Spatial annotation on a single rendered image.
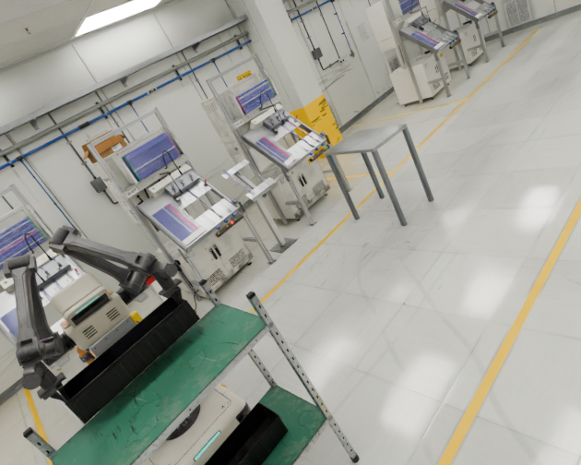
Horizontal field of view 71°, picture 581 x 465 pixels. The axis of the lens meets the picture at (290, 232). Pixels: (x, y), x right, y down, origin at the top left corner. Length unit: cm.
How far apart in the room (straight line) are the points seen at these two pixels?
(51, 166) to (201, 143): 197
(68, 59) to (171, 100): 129
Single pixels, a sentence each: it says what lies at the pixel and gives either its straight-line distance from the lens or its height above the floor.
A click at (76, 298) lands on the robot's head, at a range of 208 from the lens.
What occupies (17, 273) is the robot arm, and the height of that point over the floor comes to 158.
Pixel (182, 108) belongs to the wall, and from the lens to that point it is 617.
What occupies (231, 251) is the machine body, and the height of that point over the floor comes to 28.
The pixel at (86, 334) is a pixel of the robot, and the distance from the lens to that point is 217.
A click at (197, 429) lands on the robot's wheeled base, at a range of 263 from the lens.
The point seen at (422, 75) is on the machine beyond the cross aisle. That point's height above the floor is 44.
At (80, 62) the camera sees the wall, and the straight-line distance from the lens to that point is 589.
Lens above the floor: 184
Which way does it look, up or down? 22 degrees down
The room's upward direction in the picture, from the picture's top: 29 degrees counter-clockwise
